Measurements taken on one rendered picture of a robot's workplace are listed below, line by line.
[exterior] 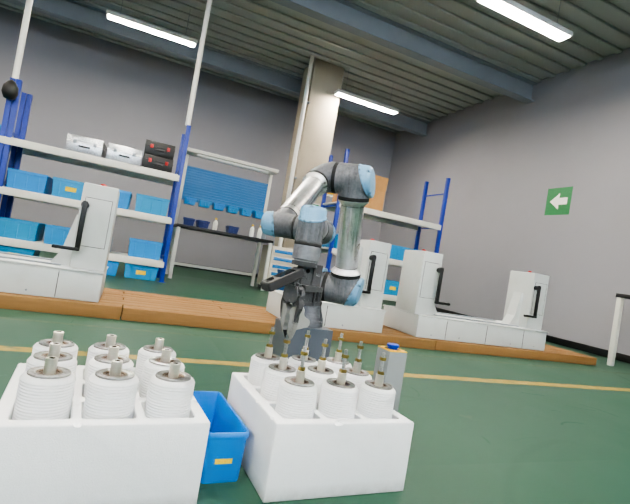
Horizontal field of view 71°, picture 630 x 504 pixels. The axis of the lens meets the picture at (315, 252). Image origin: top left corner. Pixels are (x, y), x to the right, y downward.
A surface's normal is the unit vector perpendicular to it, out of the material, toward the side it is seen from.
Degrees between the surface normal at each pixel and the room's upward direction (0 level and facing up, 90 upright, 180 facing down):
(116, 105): 90
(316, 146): 90
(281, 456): 90
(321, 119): 90
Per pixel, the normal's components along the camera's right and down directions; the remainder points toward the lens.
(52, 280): 0.39, 0.04
